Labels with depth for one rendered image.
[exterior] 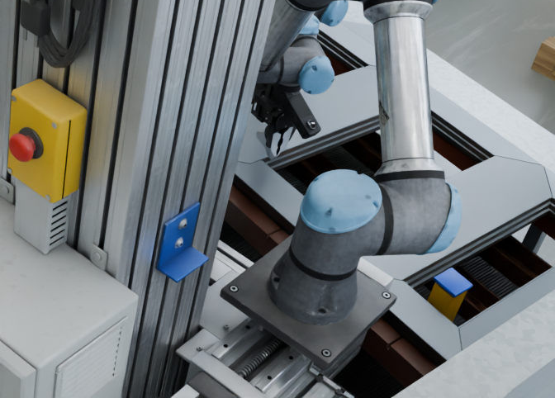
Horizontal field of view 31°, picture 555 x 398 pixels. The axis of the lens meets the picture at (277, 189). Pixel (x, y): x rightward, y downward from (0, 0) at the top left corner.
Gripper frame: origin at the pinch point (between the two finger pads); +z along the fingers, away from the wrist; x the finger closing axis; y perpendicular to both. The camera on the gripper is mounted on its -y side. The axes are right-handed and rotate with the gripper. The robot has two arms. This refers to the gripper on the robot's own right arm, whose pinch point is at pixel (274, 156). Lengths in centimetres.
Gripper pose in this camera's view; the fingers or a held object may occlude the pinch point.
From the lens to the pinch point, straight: 226.2
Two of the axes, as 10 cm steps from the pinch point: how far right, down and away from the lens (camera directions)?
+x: -7.2, 3.0, -6.2
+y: -6.6, -5.7, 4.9
